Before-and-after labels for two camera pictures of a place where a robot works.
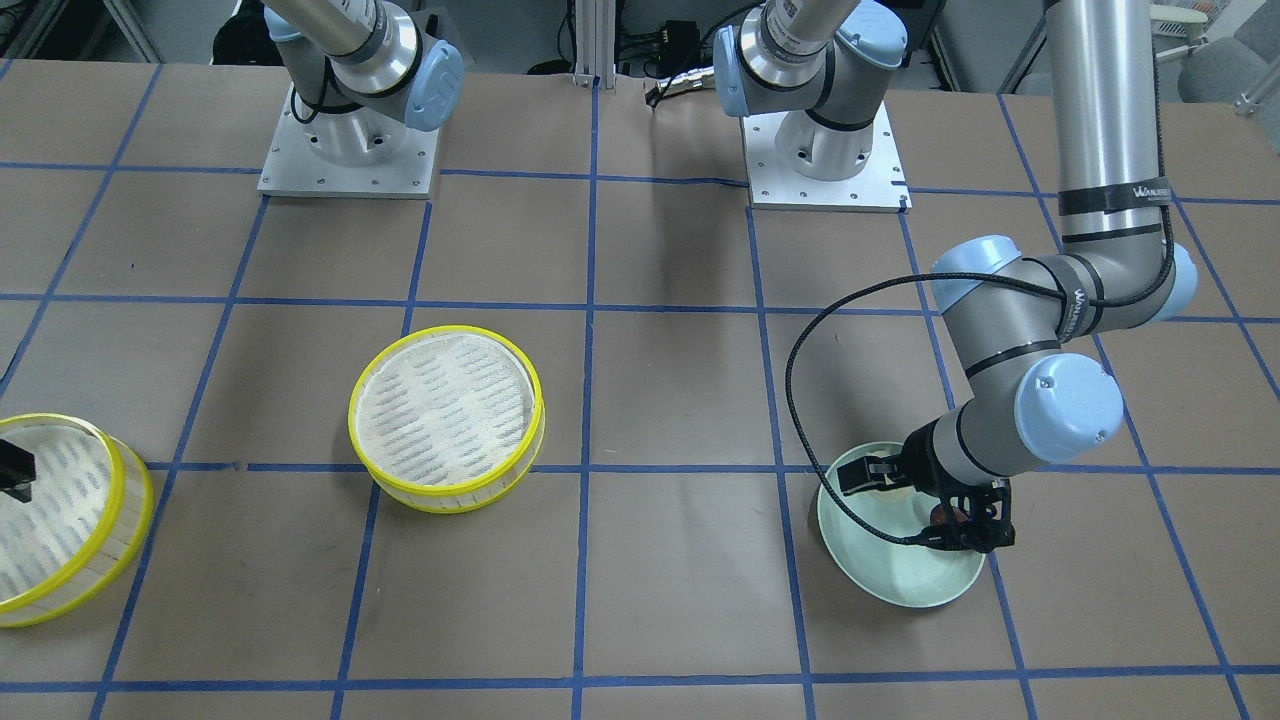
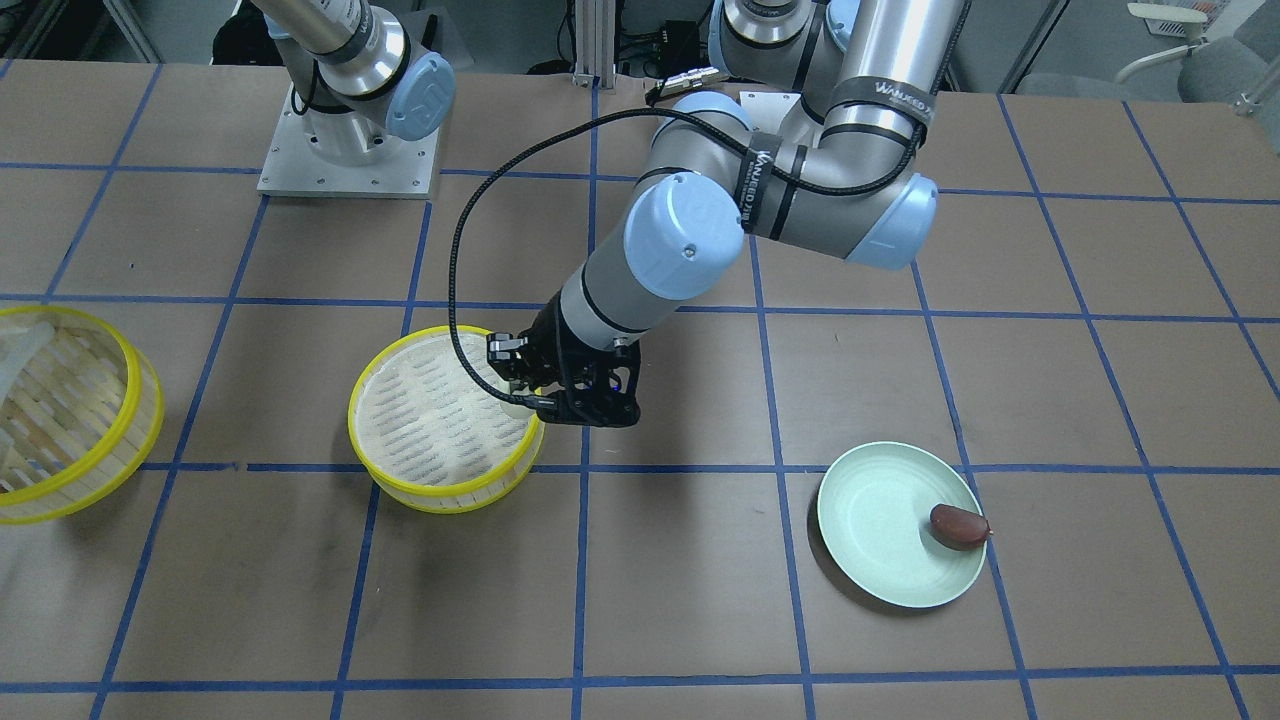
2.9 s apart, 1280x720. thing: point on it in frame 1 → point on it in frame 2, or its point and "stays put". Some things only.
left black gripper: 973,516 → 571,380
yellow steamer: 88,516 → 82,414
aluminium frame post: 595,43 stays put
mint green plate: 907,574 stays put
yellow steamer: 447,419 stays put
